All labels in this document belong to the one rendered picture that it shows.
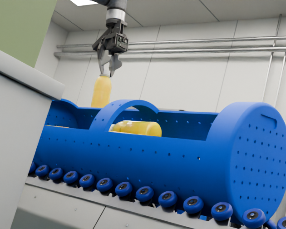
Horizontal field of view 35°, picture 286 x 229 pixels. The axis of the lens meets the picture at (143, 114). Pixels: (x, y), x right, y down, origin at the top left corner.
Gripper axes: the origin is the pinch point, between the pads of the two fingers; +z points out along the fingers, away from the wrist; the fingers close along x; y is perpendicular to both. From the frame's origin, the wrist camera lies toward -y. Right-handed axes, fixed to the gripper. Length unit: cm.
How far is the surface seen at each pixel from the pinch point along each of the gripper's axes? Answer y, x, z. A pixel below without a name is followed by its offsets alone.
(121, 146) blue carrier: 43, -30, 35
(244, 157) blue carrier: 75, -25, 38
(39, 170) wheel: 5.2, -27.5, 41.4
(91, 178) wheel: 30, -27, 43
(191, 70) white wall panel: -187, 310, -127
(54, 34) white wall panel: -429, 275, -210
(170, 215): 60, -30, 51
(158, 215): 57, -30, 52
